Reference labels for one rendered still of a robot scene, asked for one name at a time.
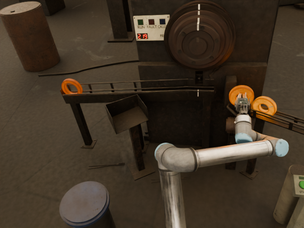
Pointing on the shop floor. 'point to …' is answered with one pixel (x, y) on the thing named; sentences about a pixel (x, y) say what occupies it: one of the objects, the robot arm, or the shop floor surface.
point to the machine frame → (244, 78)
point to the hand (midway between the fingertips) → (241, 93)
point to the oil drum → (30, 35)
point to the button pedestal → (298, 220)
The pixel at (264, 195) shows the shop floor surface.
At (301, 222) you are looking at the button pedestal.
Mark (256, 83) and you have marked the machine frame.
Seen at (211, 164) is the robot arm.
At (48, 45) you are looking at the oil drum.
